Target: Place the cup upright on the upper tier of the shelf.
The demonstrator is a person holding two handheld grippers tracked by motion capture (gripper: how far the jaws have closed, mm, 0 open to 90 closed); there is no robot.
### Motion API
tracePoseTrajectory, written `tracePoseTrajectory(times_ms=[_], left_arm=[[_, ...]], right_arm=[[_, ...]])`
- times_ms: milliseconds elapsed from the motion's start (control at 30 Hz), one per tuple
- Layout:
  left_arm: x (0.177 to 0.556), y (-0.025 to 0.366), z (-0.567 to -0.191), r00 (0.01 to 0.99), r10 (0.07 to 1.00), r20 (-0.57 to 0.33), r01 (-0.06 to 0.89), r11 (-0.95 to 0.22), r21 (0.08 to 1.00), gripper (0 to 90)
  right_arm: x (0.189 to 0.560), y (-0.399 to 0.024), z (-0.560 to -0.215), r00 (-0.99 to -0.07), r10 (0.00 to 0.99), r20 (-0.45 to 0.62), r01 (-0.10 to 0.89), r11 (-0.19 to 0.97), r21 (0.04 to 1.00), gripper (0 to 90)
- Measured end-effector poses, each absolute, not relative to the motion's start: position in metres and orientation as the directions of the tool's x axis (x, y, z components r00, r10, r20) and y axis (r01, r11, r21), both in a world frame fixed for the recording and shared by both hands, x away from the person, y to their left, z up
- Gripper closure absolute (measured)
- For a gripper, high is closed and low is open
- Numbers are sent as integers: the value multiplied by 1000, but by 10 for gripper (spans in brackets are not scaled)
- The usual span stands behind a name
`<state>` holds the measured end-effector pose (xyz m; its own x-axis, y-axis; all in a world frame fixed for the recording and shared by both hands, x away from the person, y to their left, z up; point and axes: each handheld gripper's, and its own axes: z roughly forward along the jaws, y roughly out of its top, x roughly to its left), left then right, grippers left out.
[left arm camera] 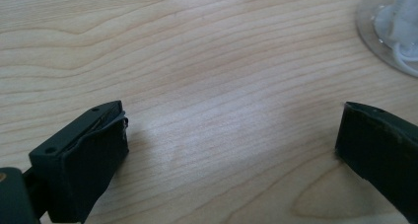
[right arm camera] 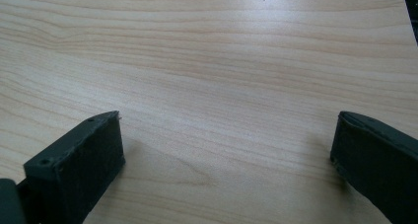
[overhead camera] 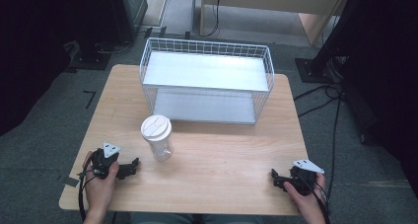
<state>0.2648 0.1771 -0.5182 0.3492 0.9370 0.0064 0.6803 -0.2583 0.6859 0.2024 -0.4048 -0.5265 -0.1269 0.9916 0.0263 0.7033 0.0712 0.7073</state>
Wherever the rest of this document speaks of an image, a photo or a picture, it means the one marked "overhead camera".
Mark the dark cabinet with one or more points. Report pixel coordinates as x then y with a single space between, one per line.
131 10

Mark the grey tape strip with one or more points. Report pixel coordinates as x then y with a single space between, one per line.
70 181

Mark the person's left hand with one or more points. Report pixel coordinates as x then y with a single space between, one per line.
100 192

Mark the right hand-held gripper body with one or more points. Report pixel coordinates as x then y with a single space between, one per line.
304 179

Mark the person's right hand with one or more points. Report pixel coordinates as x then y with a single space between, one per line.
307 202

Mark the black stand base plate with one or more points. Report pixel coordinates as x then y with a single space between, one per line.
90 59

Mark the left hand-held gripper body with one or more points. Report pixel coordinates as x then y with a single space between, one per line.
104 161

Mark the black metal stand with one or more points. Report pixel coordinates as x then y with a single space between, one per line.
332 39

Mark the clear cup with white lid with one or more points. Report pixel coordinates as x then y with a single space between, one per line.
157 135

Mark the light wooden desk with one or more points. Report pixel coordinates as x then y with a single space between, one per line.
263 0

